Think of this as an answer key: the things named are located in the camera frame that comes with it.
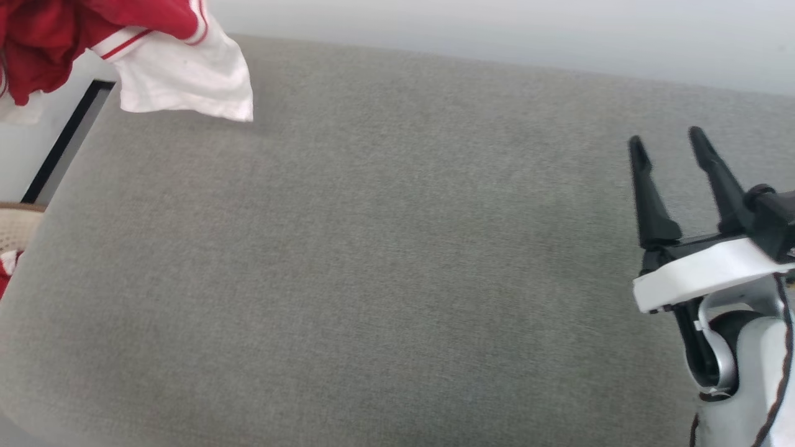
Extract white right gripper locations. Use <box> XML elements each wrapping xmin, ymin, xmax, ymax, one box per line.
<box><xmin>628</xmin><ymin>125</ymin><xmax>795</xmax><ymax>314</ymax></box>

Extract red and white shorts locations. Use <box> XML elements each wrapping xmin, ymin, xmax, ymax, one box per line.
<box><xmin>0</xmin><ymin>0</ymin><xmax>254</xmax><ymax>123</ymax></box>

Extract grey fabric sofa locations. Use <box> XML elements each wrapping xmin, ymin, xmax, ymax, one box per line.
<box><xmin>0</xmin><ymin>34</ymin><xmax>795</xmax><ymax>447</ymax></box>

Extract beige woven laundry basket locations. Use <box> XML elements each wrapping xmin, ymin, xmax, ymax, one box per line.
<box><xmin>0</xmin><ymin>201</ymin><xmax>48</xmax><ymax>254</ymax></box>

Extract red white clothing piece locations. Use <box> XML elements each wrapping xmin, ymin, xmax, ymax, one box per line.
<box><xmin>0</xmin><ymin>248</ymin><xmax>24</xmax><ymax>300</ymax></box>

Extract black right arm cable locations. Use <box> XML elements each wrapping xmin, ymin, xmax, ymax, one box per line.
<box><xmin>688</xmin><ymin>274</ymin><xmax>795</xmax><ymax>447</ymax></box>

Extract black wall trim strip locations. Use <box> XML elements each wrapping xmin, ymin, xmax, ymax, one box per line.
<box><xmin>20</xmin><ymin>79</ymin><xmax>117</xmax><ymax>205</ymax></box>

